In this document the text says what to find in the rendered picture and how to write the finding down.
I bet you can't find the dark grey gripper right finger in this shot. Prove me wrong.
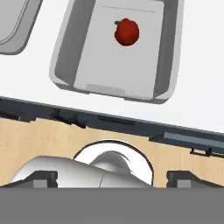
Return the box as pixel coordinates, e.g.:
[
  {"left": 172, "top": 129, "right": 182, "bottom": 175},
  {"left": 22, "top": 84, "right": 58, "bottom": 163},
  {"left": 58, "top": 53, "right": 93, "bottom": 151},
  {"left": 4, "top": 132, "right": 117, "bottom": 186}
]
[{"left": 165, "top": 170, "right": 224, "bottom": 189}]

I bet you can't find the red bell pepper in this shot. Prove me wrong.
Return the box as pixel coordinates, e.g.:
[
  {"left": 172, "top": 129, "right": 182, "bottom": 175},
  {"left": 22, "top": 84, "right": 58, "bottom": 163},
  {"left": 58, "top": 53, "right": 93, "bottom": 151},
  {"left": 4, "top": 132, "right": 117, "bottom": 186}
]
[{"left": 113, "top": 17, "right": 141, "bottom": 47}]

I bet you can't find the grey tupperware container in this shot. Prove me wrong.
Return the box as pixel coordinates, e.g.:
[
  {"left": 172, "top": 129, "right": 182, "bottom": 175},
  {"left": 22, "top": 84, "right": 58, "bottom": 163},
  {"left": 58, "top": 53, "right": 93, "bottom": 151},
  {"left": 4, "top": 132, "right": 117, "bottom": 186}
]
[
  {"left": 0, "top": 0, "right": 45, "bottom": 56},
  {"left": 48, "top": 0, "right": 186, "bottom": 105}
]

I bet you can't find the white round object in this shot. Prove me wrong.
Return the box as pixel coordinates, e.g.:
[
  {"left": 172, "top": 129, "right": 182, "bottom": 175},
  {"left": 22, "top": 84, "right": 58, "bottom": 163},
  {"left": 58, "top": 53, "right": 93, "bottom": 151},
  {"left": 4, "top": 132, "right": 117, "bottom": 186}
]
[{"left": 10, "top": 139, "right": 155, "bottom": 189}]

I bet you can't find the black drawer handle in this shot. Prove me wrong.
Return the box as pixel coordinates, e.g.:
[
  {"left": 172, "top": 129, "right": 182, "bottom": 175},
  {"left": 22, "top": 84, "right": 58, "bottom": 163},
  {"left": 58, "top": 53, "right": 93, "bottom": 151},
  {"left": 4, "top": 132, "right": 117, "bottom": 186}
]
[
  {"left": 189, "top": 147, "right": 224, "bottom": 158},
  {"left": 96, "top": 115, "right": 137, "bottom": 127}
]

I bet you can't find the dark grey cupboard run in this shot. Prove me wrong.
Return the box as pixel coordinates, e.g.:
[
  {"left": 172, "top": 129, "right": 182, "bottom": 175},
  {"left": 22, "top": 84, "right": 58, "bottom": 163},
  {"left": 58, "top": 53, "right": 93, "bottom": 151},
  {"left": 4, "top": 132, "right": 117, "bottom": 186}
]
[{"left": 0, "top": 96, "right": 224, "bottom": 158}]

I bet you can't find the dark grey drawer front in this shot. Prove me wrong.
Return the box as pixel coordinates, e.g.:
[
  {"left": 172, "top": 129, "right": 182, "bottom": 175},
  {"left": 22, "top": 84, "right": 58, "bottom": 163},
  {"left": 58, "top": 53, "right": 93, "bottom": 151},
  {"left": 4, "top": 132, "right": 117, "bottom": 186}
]
[{"left": 149, "top": 131, "right": 224, "bottom": 153}]

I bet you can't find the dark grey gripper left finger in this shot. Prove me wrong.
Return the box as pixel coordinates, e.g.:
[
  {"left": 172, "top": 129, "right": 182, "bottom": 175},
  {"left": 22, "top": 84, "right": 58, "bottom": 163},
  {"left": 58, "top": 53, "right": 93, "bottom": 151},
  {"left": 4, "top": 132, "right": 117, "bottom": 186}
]
[{"left": 1, "top": 170, "right": 59, "bottom": 189}]

